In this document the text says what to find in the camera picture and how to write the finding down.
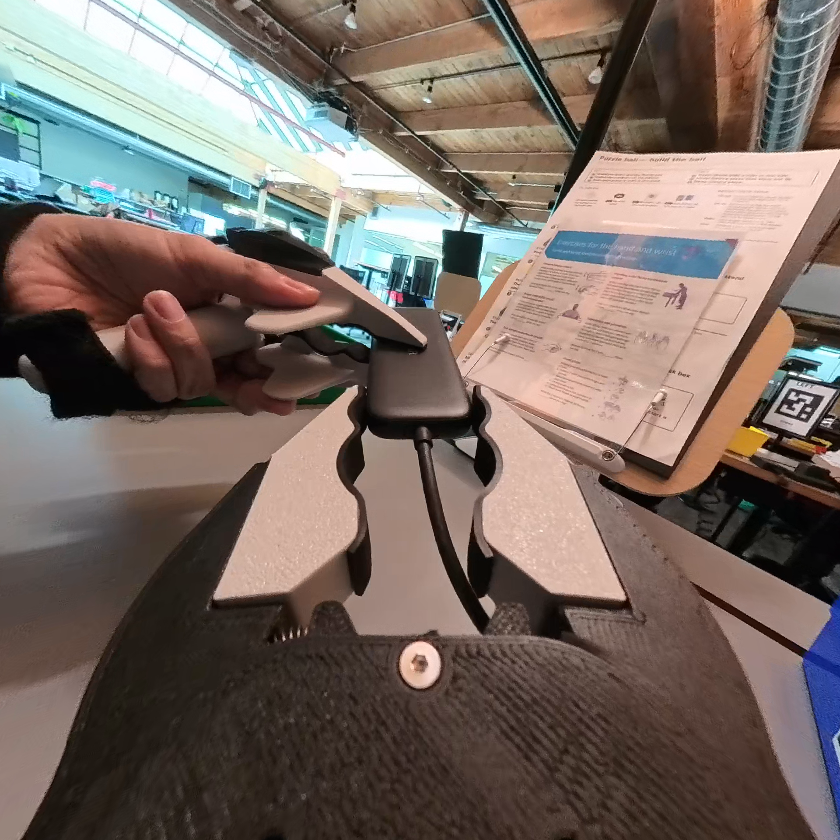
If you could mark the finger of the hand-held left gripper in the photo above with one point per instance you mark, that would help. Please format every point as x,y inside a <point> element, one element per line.
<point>354,302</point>
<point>308,377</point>

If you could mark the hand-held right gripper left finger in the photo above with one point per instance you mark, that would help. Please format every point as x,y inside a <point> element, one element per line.
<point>295,525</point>

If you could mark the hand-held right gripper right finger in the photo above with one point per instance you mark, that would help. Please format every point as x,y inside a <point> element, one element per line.
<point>551,531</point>

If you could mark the blue plastic bin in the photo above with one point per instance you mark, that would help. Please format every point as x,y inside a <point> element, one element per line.
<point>823,689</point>

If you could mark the person's left hand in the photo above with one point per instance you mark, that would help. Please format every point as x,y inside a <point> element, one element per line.
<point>98,269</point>

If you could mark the black standing panel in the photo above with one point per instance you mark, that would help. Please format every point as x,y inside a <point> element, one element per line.
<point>425,275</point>
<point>399,272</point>

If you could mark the cork board document stand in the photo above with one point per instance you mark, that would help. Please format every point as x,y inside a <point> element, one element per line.
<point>463,253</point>

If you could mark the wooden document stand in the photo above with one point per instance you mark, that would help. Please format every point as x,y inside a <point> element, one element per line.
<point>741,446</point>

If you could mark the laminated exercise sheet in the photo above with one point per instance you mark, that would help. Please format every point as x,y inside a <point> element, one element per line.
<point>623,328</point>

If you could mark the yellow plastic bin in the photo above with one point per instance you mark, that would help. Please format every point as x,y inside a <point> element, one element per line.
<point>748,441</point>

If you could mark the black white marker sign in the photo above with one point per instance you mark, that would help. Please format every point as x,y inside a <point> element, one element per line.
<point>804,403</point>

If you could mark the black pole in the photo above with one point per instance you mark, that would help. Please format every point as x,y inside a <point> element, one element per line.
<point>617,85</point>

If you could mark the white instruction sheet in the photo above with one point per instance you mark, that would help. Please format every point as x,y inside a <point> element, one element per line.
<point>754,197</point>

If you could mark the silver ventilation duct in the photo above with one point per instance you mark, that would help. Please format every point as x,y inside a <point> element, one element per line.
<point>797,72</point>

